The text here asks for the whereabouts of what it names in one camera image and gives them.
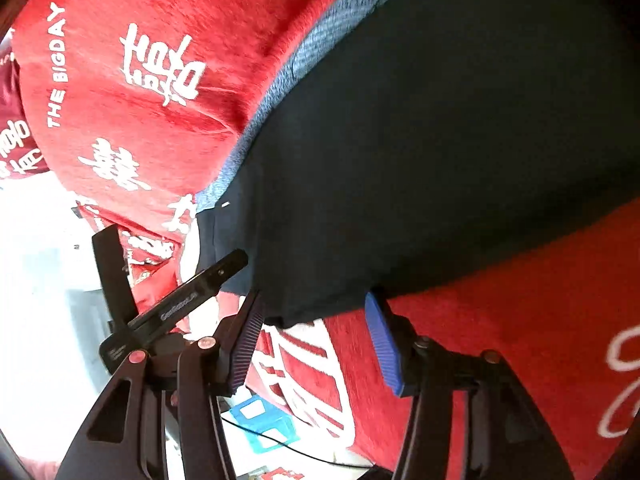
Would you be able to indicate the red satin embroidered cushion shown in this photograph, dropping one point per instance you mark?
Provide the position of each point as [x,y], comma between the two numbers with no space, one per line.
[150,260]

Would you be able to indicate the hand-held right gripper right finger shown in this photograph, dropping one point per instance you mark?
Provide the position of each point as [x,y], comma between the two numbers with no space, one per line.
[385,345]

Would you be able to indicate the dark red printed cushion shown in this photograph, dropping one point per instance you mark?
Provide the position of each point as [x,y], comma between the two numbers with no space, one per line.
[15,110]

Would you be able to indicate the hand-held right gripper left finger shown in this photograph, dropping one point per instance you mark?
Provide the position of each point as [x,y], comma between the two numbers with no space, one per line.
[247,345]

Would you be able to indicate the red printed blanket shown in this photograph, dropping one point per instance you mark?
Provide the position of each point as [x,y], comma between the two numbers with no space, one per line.
[150,10]

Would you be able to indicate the dark navy pants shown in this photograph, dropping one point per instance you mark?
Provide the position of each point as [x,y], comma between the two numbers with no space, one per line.
[425,135]

